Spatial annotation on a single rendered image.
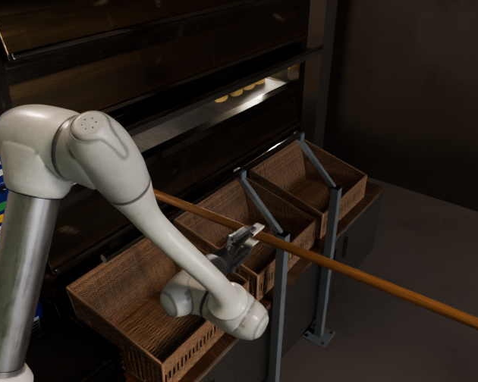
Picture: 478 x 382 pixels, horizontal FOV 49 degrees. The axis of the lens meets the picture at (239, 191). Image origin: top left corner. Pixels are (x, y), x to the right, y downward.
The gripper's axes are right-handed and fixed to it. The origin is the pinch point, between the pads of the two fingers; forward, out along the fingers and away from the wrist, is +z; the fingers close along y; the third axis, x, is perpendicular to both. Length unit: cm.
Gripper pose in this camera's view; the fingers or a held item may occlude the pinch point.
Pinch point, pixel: (254, 234)
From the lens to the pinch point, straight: 166.2
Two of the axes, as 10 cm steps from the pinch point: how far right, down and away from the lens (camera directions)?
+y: -0.1, 8.7, 4.9
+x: 8.2, 2.9, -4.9
